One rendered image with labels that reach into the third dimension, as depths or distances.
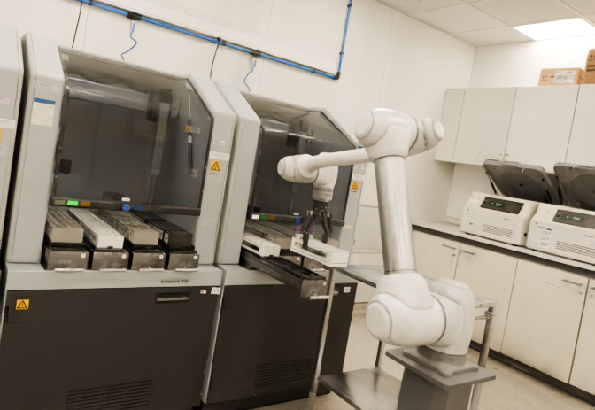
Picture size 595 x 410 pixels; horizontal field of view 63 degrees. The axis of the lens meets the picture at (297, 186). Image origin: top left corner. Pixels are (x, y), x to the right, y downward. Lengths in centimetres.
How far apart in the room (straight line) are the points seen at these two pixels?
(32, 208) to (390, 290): 132
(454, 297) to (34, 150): 154
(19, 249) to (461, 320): 156
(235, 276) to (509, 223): 246
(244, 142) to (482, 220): 248
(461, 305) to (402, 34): 329
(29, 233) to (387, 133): 135
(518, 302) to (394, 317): 270
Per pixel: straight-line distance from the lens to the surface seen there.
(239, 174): 230
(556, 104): 442
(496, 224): 418
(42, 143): 202
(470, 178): 510
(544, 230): 400
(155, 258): 211
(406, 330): 148
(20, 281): 202
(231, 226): 232
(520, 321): 411
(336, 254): 207
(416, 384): 172
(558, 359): 401
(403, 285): 150
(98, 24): 324
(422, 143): 172
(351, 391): 242
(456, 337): 165
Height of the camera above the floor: 128
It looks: 3 degrees down
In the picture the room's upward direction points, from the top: 9 degrees clockwise
